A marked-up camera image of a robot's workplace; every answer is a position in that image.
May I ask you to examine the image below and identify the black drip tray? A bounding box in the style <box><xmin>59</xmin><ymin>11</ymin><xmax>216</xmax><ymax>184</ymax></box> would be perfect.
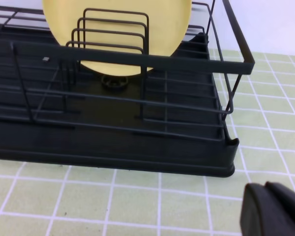
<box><xmin>0</xmin><ymin>25</ymin><xmax>239</xmax><ymax>177</ymax></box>

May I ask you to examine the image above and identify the yellow round plate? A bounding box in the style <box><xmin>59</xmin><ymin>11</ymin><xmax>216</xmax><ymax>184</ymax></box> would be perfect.
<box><xmin>42</xmin><ymin>0</ymin><xmax>193</xmax><ymax>76</ymax></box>

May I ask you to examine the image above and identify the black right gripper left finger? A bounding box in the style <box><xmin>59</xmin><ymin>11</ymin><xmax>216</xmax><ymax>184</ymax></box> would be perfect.
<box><xmin>240</xmin><ymin>183</ymin><xmax>295</xmax><ymax>236</ymax></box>

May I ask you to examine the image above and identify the black wire dish rack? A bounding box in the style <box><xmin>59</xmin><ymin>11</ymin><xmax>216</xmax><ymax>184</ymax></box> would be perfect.
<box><xmin>0</xmin><ymin>0</ymin><xmax>254</xmax><ymax>149</ymax></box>

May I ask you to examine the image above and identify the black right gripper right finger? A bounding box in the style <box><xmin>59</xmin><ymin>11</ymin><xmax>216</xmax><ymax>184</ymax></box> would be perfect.
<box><xmin>265</xmin><ymin>182</ymin><xmax>295</xmax><ymax>221</ymax></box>

